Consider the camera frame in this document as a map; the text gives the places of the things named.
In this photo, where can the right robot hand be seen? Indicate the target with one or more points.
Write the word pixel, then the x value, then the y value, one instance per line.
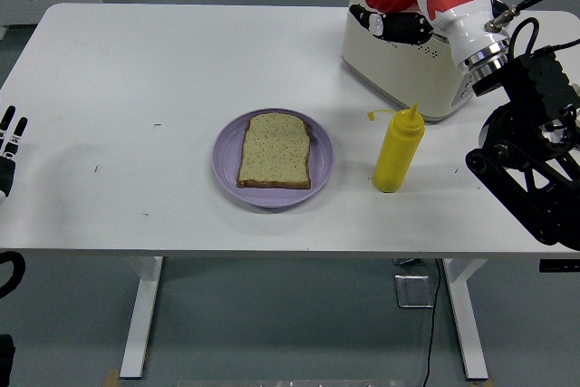
pixel 453 6

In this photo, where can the cream and chrome toaster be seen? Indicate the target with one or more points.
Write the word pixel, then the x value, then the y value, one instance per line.
pixel 399 74

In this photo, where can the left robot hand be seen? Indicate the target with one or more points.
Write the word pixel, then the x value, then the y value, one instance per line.
pixel 6 169

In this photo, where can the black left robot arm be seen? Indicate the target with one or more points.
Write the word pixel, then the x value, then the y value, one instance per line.
pixel 18 269

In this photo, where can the metal floor plate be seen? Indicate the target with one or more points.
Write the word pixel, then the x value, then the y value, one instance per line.
pixel 414 292

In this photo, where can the yellow squeeze bottle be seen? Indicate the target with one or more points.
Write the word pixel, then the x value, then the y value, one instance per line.
pixel 396 156

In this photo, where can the purple round plate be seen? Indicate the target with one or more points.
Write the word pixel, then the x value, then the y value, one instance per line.
pixel 321 156

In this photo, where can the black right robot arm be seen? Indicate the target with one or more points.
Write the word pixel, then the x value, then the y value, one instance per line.
pixel 544 79

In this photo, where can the white table leg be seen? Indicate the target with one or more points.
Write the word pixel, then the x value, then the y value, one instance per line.
pixel 466 314
pixel 140 314

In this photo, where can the bread slice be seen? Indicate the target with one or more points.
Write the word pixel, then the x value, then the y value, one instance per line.
pixel 274 151

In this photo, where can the black table control panel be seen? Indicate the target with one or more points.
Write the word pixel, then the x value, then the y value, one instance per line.
pixel 559 265

